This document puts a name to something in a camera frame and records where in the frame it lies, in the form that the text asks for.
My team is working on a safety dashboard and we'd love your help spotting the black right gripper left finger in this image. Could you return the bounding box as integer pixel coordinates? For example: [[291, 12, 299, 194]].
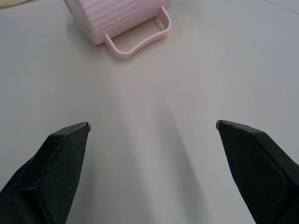
[[0, 121, 92, 224]]

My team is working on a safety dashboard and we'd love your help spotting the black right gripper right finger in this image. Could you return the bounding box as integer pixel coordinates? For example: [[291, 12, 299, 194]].
[[216, 119, 299, 224]]

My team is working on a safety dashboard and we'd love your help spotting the pink ribbed plastic mug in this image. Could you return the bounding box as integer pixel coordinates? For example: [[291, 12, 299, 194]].
[[63, 0, 172, 60]]

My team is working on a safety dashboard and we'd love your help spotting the cream cloth towel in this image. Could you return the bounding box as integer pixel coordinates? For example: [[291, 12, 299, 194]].
[[0, 0, 28, 8]]

